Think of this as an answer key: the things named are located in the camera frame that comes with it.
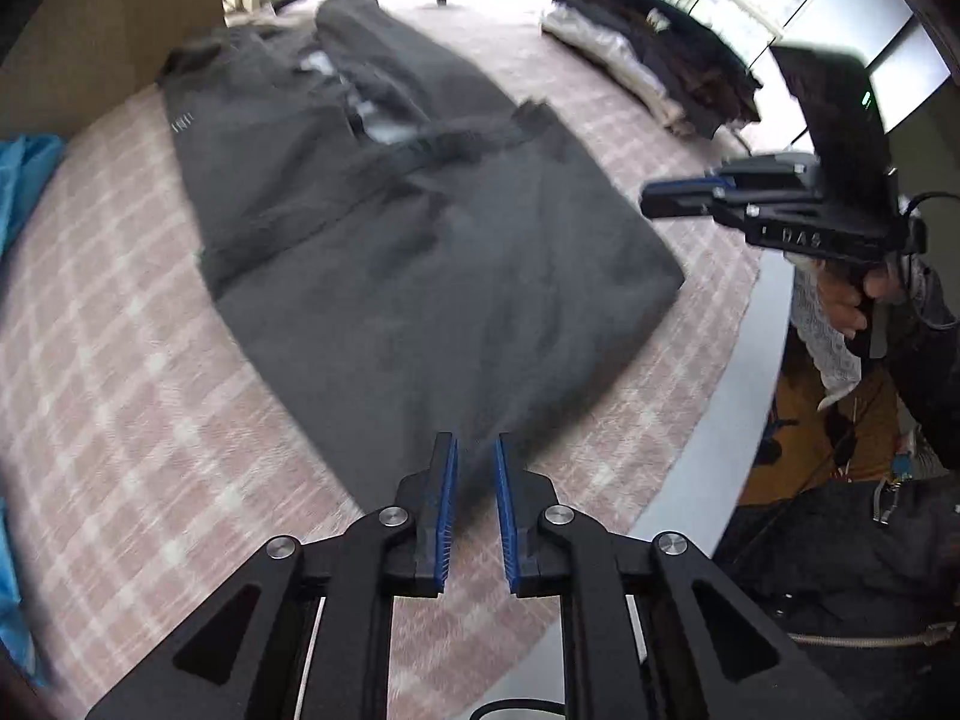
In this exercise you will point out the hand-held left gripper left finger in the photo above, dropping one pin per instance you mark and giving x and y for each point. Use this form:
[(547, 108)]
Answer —
[(444, 517)]

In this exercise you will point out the dark grey daisy print t-shirt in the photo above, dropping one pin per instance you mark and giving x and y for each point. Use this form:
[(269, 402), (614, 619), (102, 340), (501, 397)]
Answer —
[(412, 277)]

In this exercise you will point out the pink plaid blanket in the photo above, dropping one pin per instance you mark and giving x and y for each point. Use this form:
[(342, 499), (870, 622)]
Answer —
[(150, 427)]

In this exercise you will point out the white lace cloth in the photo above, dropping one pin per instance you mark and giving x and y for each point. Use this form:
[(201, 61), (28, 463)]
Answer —
[(825, 360)]

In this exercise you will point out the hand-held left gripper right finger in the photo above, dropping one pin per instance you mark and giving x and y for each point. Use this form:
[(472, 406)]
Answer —
[(506, 517)]

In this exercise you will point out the person's black jacket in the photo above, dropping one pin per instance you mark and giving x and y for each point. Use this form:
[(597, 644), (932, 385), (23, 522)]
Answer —
[(840, 555)]

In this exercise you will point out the stack of folded dark clothes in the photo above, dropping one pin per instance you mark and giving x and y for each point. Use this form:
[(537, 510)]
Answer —
[(660, 52)]

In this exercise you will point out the person's right hand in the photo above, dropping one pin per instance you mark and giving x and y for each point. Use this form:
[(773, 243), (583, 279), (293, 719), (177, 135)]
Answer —
[(840, 300)]

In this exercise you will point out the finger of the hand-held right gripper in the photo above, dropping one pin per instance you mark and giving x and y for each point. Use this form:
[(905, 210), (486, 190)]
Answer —
[(675, 199)]

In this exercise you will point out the blue satin cloth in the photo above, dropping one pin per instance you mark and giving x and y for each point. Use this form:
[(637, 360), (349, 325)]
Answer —
[(22, 180)]

